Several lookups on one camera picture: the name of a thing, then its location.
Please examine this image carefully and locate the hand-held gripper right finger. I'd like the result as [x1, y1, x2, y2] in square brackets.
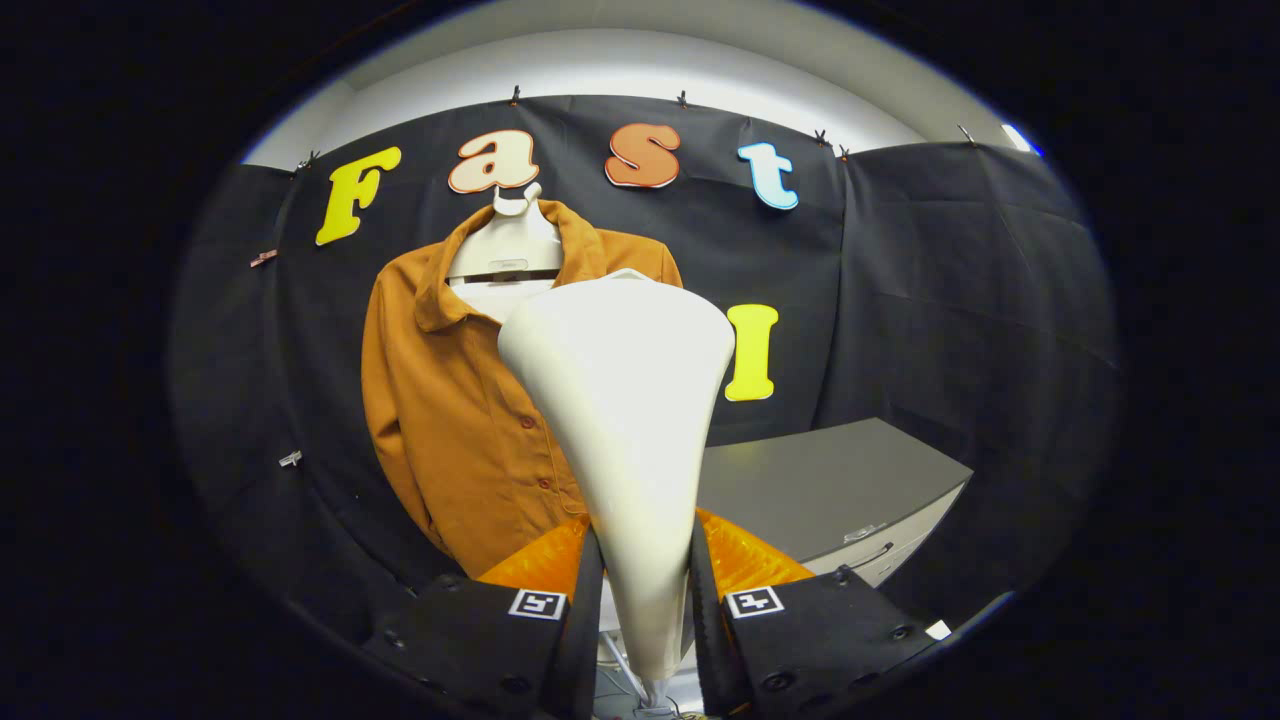
[690, 508, 941, 719]

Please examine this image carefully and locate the white mannequin torso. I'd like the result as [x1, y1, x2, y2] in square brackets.
[446, 182, 564, 323]

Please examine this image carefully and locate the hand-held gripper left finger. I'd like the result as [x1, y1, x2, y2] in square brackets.
[362, 513, 607, 720]

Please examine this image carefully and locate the row of black clips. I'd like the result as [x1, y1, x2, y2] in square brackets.
[295, 85, 981, 171]

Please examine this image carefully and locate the black backdrop cloth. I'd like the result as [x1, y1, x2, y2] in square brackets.
[170, 95, 1119, 641]

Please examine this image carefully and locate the white garment steamer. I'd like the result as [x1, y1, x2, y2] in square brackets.
[497, 268, 737, 683]

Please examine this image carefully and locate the brown button-up shirt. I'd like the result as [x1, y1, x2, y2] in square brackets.
[361, 198, 685, 579]

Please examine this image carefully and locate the metal mannequin stand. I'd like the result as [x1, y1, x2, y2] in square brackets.
[598, 632, 656, 706]

